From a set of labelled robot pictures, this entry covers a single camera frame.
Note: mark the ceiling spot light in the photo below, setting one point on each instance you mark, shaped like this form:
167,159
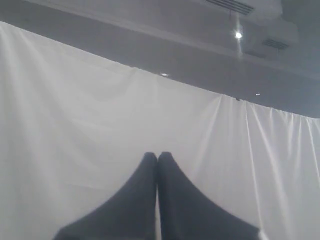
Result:
238,34

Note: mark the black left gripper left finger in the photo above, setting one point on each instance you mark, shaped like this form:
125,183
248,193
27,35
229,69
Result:
128,215

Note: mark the ceiling air vent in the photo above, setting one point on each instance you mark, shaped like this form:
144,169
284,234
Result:
275,44
233,5

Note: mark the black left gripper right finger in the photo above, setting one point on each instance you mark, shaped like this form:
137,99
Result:
187,214

